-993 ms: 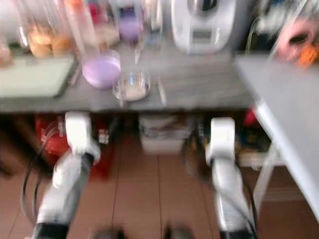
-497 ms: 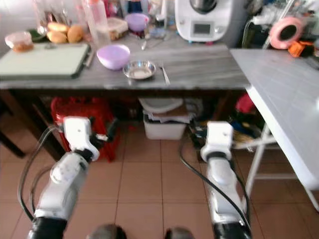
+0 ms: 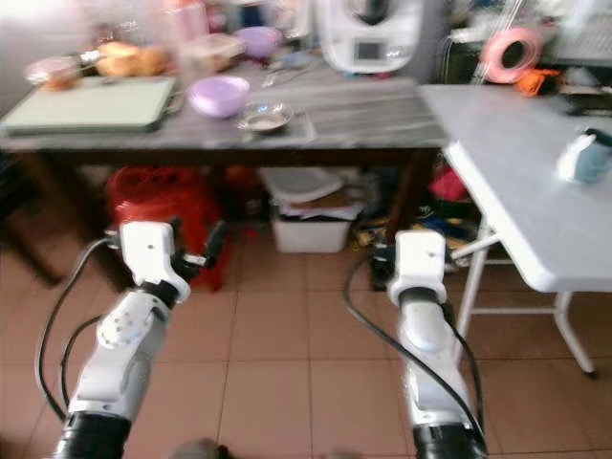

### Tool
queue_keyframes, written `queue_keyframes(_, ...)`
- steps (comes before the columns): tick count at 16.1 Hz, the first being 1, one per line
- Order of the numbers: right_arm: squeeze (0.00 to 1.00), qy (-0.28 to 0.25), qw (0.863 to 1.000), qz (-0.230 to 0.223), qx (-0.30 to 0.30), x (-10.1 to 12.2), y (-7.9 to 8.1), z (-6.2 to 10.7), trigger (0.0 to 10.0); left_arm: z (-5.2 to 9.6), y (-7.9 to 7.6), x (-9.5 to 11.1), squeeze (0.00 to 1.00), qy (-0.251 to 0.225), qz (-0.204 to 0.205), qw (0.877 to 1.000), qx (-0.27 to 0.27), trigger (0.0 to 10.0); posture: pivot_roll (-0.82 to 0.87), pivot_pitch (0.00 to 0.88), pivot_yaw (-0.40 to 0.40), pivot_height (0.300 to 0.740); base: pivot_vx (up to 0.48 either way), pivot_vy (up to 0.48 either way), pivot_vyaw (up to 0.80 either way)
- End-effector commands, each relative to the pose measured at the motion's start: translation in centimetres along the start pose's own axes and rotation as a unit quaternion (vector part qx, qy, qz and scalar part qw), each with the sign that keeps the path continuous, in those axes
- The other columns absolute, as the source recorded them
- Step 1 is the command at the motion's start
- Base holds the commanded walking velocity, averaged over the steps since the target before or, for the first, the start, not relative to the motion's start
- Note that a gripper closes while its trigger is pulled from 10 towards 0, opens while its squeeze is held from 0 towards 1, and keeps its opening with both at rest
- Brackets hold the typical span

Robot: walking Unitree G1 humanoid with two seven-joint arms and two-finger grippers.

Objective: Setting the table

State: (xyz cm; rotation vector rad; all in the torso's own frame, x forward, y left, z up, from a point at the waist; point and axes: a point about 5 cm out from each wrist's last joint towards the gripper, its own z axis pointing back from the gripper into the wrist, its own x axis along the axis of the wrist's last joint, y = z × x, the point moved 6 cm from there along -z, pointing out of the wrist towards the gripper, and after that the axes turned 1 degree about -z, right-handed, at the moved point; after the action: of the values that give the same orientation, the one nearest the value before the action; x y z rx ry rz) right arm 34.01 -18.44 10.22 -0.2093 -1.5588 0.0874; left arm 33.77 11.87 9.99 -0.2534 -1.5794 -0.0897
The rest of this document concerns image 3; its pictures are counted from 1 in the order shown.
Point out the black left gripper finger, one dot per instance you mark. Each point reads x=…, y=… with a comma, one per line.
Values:
x=215, y=243

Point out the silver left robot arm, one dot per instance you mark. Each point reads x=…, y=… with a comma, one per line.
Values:
x=120, y=368

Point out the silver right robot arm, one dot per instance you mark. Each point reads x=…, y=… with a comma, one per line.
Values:
x=435, y=373

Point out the red plastic stool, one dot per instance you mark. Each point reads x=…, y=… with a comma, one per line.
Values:
x=163, y=201

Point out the white plastic bin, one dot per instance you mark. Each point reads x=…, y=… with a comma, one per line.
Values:
x=311, y=229

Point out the red bag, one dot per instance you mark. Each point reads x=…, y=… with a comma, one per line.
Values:
x=449, y=182

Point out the steel dish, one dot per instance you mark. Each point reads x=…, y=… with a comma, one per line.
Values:
x=265, y=117

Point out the grey wood counter table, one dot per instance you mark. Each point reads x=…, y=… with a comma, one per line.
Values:
x=363, y=120

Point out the large purple bowl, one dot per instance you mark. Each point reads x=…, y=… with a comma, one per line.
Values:
x=220, y=96

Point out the white plastic table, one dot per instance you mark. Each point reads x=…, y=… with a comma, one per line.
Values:
x=526, y=182

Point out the dark wooden furniture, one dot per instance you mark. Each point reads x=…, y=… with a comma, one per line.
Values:
x=24, y=220

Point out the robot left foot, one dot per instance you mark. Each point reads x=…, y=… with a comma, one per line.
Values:
x=206, y=449

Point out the pale green cutting board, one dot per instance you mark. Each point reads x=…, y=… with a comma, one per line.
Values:
x=91, y=103

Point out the clear plastic food container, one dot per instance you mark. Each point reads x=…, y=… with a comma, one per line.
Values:
x=215, y=53

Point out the brown bread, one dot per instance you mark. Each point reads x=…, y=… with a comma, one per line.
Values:
x=132, y=59

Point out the tall clear plastic jug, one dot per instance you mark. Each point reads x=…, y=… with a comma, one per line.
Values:
x=189, y=38

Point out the small purple bowl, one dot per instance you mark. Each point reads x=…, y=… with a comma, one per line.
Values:
x=258, y=41

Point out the blue mug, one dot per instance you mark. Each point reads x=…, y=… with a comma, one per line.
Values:
x=583, y=158

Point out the white kitchen machine with display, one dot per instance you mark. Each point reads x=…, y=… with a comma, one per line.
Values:
x=371, y=38

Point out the orange and black device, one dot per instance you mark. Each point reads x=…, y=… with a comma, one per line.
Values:
x=535, y=82

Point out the clear glass jar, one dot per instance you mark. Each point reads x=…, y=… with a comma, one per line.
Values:
x=53, y=72

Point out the pink round appliance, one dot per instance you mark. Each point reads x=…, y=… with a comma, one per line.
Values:
x=512, y=54

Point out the black handheld game controller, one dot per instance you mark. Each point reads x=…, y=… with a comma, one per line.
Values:
x=588, y=98

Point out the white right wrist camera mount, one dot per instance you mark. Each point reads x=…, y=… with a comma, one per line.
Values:
x=417, y=266

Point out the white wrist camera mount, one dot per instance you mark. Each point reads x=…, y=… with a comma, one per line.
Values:
x=417, y=266
x=150, y=254

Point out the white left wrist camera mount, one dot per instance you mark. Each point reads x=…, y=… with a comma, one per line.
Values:
x=150, y=254

